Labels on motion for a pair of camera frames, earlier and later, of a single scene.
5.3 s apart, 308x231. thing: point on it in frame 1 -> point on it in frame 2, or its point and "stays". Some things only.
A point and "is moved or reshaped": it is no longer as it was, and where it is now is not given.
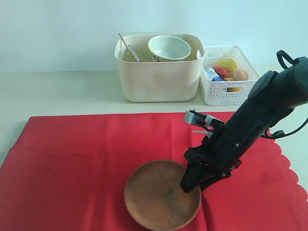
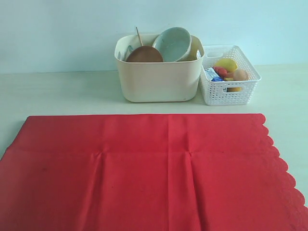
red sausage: [221, 71] stays
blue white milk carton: [212, 75] stays
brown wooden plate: [153, 197] -> [144, 54]
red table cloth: [69, 173] stays
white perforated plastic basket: [233, 93] stays
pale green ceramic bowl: [169, 47] is moved or reshaped
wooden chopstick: [131, 53] -> [138, 32]
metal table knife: [134, 54] -> [128, 51]
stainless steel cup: [199, 55] stays
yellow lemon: [228, 64] stays
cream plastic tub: [145, 80] stays
